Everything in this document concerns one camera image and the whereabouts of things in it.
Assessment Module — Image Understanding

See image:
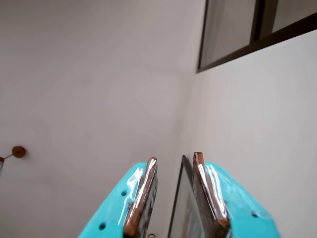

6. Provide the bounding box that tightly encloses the dark framed wall picture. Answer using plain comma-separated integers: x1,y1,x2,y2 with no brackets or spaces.
167,155,206,238

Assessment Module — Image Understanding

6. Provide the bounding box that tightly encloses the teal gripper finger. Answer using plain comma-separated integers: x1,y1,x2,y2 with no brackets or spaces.
78,156,159,238
192,151,282,238

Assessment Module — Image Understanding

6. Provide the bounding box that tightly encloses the round wooden wall knob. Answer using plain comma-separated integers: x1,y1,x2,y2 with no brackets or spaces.
11,145,26,158

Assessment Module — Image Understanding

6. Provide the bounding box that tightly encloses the dark window frame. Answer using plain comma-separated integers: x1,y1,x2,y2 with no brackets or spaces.
197,0,317,74

